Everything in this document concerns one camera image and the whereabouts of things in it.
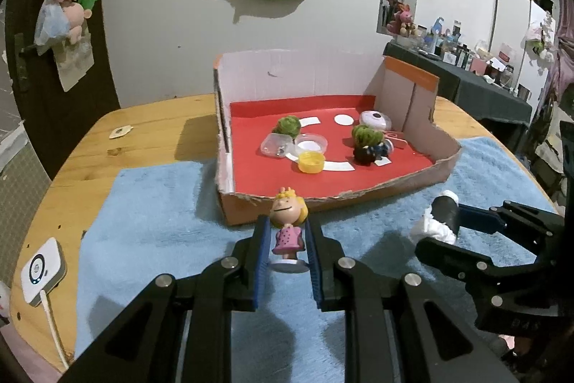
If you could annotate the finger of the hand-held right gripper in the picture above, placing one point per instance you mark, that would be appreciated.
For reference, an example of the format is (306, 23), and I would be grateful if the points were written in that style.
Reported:
(448, 257)
(484, 219)

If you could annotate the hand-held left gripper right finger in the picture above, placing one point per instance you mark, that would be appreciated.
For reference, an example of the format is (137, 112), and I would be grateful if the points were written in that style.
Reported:
(314, 262)

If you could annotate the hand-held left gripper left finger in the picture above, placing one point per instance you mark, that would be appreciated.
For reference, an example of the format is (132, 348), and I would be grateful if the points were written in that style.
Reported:
(261, 262)

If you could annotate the black roll with white tissue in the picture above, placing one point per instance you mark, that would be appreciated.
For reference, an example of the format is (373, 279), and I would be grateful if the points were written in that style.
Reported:
(444, 212)

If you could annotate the blonde girl figurine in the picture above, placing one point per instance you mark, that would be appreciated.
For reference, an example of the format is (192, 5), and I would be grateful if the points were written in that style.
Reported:
(287, 212)

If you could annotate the orange cardboard box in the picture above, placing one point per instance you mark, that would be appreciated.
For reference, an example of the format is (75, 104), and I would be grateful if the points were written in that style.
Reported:
(242, 208)

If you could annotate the yellow plastic cup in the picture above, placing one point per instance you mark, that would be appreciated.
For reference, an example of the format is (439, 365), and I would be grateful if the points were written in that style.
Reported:
(311, 163)

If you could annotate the clear plastic case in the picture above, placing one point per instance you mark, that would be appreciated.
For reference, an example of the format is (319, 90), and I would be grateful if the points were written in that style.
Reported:
(271, 145)

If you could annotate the clear plastic cup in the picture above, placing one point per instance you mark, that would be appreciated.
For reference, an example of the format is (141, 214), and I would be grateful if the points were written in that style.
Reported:
(311, 143)

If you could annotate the black mouse figurine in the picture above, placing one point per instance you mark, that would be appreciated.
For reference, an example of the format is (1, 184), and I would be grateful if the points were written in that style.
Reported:
(367, 154)

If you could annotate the pink plastic clip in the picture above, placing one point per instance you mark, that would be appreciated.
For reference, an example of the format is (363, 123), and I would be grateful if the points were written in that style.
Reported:
(397, 136)

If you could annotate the green yarn ball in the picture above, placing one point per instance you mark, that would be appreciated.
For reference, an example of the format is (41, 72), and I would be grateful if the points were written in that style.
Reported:
(365, 135)
(287, 126)

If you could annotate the pink round device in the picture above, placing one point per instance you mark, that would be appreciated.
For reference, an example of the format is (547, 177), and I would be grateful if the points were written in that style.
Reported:
(374, 120)

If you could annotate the blue fluffy towel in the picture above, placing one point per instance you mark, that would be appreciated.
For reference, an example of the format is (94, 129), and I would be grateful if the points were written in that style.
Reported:
(148, 230)

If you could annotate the dark covered counter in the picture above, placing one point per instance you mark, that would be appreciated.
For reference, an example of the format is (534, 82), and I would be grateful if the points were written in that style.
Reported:
(471, 91)

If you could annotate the purple curtain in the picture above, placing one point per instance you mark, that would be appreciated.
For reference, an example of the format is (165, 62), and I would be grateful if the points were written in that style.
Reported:
(563, 64)

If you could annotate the row of bottles and boxes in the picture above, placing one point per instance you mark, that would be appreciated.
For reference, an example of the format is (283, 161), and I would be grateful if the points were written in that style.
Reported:
(448, 42)

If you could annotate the hanging artificial flowers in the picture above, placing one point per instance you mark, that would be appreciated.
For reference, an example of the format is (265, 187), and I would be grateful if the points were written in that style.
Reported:
(540, 37)

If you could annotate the small wooden tag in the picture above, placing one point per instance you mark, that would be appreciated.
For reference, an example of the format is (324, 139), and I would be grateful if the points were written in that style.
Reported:
(120, 131)

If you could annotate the white fridge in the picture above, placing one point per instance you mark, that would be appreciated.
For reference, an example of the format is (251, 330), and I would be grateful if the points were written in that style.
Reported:
(515, 28)

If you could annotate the pink and red plush toys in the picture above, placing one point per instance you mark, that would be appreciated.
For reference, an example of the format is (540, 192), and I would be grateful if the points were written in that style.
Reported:
(403, 19)

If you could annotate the white square device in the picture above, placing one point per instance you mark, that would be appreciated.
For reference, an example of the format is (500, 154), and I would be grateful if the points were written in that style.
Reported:
(42, 271)

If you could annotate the dark wooden door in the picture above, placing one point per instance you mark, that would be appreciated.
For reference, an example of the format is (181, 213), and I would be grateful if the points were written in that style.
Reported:
(67, 131)

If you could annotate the clear bag with paper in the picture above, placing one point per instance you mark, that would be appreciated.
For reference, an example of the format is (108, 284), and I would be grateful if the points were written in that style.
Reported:
(74, 64)

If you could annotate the pink plush doll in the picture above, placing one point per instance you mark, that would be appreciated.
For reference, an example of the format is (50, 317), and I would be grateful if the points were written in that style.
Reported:
(75, 19)

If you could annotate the bluish plastic bag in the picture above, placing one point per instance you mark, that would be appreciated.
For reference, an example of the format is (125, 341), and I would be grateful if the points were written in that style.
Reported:
(49, 28)

